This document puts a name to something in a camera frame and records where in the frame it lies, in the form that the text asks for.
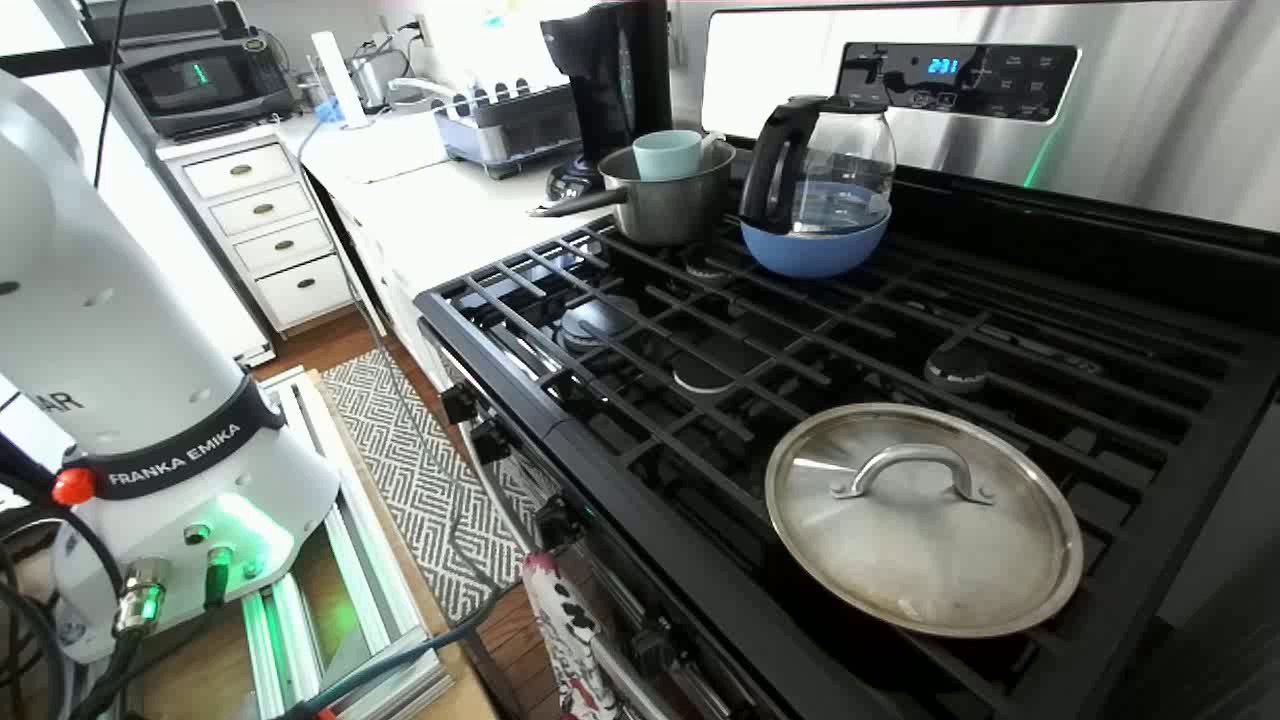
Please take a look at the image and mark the black stove knob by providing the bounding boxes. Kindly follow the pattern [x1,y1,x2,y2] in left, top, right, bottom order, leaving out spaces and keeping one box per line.
[472,415,516,467]
[537,497,584,551]
[634,617,683,677]
[440,380,490,429]

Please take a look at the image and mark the black gas stove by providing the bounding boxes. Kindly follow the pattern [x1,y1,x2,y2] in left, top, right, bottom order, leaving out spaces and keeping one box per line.
[412,0,1280,720]

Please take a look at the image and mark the small steel saucepan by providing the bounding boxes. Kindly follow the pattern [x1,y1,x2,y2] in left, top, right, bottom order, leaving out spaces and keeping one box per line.
[537,136,741,252]

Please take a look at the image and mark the blue bowl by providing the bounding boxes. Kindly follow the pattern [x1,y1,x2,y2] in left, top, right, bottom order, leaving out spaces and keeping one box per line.
[736,196,898,284]

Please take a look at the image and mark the teal cup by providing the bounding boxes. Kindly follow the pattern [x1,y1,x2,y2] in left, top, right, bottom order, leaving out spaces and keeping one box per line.
[629,124,714,183]

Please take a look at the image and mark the grey patterned rug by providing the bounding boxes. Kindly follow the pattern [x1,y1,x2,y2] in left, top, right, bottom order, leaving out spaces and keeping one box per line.
[318,348,532,628]

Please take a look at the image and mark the silver toaster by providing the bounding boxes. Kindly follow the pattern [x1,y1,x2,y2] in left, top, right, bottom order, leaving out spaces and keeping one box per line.
[435,81,584,176]

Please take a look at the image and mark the black coffee maker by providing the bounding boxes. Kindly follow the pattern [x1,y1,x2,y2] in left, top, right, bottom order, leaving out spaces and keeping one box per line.
[537,0,677,204]

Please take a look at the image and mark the patterned dish towel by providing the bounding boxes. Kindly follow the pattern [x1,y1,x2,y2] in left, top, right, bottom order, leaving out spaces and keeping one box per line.
[516,551,674,720]

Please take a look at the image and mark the steel pan lid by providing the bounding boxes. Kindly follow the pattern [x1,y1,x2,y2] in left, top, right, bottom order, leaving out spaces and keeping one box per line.
[760,402,1090,646]

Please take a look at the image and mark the steel faucet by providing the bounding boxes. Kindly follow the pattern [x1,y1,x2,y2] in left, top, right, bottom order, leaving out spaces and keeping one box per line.
[384,71,465,109]

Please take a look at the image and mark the white drawer cabinet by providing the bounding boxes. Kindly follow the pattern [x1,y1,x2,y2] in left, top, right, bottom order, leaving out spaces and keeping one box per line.
[157,124,359,336]

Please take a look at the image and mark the white tall dispenser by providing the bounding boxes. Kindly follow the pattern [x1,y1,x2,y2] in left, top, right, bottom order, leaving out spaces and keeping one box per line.
[308,27,373,133]

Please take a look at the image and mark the black microwave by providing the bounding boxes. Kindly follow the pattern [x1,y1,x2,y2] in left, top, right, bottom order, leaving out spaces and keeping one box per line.
[81,0,304,145]

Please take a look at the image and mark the glass carafe black handle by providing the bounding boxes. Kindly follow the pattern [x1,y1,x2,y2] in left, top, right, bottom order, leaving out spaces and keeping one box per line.
[736,94,901,237]

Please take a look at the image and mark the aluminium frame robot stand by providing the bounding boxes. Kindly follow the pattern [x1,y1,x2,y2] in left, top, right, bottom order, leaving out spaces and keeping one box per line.
[236,364,458,720]

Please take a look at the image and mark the black floor cable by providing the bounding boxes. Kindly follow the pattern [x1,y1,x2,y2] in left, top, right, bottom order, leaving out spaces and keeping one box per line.
[285,584,525,720]

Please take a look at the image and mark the thin black hanging cable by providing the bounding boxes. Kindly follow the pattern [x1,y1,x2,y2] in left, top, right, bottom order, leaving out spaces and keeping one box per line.
[90,0,131,191]

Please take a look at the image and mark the black cable bundle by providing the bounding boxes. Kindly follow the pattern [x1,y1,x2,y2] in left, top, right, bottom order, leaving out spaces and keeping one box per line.
[0,435,152,720]

